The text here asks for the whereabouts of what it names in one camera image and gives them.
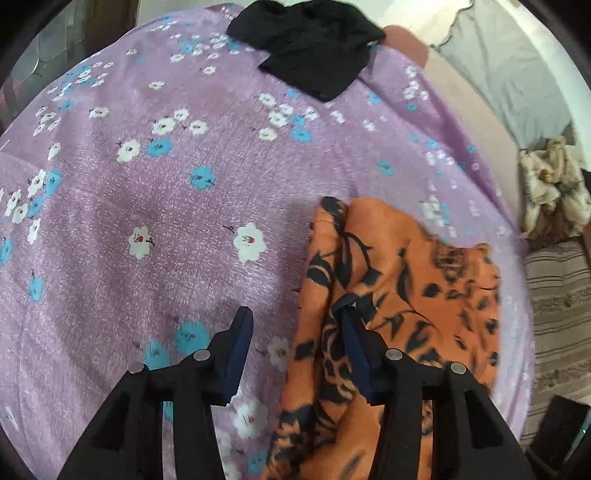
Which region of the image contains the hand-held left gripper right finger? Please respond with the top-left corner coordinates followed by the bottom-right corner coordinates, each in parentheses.
top-left (339, 302), bottom-right (536, 480)

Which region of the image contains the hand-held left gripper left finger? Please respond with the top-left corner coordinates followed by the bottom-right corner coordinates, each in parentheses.
top-left (58, 306), bottom-right (254, 480)

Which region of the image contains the orange black floral shirt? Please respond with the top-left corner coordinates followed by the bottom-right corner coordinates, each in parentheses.
top-left (261, 196), bottom-right (504, 480)

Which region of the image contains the striped beige pillow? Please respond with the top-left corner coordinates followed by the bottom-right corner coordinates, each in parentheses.
top-left (519, 237), bottom-right (591, 448)

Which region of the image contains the purple floral bedsheet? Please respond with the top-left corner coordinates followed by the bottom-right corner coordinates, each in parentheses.
top-left (0, 4), bottom-right (536, 480)

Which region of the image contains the cream floral crumpled cloth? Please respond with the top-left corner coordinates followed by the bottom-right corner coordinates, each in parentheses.
top-left (517, 136), bottom-right (591, 241)

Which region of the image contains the beige pink cushion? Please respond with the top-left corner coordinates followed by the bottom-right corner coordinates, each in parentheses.
top-left (383, 23), bottom-right (525, 208)

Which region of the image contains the black garment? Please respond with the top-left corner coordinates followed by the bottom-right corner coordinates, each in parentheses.
top-left (226, 0), bottom-right (386, 103)

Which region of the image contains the grey pillow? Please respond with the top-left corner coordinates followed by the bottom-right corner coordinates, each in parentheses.
top-left (429, 0), bottom-right (575, 151)

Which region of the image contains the wooden stained glass door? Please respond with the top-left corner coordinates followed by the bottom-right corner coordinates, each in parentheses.
top-left (0, 0), bottom-right (139, 134)

